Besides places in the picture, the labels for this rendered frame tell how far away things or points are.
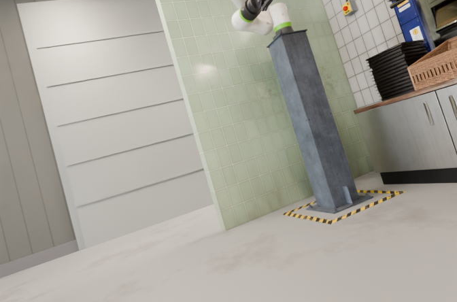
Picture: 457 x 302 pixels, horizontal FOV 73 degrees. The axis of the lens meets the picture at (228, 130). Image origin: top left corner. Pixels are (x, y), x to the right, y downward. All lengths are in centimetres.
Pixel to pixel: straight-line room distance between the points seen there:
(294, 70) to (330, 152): 59
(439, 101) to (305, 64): 80
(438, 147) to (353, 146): 106
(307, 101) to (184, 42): 106
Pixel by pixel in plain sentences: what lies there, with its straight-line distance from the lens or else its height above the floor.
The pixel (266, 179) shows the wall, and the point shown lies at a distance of 253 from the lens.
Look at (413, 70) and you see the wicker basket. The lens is 223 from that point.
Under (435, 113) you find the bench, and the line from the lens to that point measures 214.
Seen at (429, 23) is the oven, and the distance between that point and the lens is 274.
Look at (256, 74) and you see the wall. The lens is 267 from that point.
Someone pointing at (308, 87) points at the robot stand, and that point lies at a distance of 215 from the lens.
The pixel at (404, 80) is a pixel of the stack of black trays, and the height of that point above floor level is 67.
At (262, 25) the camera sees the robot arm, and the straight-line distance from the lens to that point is 175.
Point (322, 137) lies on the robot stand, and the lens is 213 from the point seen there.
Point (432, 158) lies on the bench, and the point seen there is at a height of 17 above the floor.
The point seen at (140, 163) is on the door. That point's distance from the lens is 376.
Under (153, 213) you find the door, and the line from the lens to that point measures 378.
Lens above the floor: 54
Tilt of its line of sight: 4 degrees up
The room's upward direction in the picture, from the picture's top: 16 degrees counter-clockwise
